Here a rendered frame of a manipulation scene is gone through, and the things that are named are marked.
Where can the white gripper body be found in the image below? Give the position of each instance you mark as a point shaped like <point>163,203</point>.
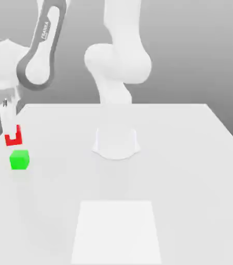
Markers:
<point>7,117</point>

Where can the small red cube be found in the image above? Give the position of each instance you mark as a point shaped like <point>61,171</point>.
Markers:
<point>13,141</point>

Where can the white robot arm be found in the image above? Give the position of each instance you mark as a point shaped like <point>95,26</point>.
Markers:
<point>120,62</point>

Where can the small green cube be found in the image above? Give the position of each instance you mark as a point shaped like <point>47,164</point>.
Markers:
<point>19,159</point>

